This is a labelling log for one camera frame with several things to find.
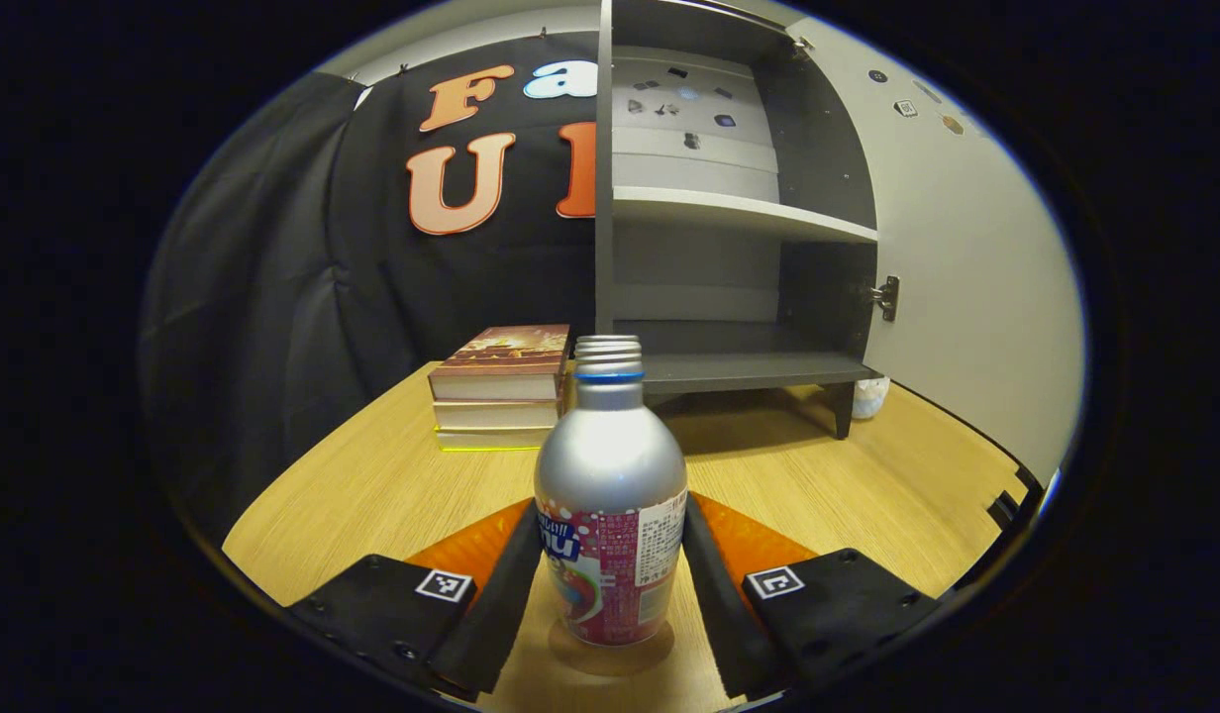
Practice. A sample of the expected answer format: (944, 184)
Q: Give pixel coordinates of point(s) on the small white container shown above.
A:
(870, 396)

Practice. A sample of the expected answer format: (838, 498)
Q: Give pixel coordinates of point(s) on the yellow edged book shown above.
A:
(491, 440)

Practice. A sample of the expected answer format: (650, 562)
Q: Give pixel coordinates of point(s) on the dark grey cabinet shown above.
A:
(818, 149)

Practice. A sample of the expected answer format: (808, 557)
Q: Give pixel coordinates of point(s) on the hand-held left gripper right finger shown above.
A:
(714, 604)

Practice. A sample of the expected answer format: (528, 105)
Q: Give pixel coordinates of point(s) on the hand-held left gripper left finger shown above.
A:
(496, 604)

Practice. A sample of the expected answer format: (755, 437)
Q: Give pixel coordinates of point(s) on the white cabinet door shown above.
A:
(966, 248)

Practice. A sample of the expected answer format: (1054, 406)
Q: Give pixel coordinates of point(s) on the white cabinet shelf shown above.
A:
(739, 211)

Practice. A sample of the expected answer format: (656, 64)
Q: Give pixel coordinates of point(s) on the silver door hinge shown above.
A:
(804, 45)
(887, 297)

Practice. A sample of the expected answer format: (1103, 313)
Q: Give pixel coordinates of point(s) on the white edged book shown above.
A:
(496, 414)

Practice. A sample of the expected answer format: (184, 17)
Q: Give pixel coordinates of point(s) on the silver bottle with red label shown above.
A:
(610, 465)

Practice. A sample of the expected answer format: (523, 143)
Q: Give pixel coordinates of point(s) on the black table edge bracket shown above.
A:
(1006, 507)

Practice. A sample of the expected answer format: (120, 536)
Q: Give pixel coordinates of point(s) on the brown cover book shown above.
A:
(506, 356)

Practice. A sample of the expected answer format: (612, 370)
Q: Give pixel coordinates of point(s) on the black backdrop cloth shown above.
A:
(273, 297)

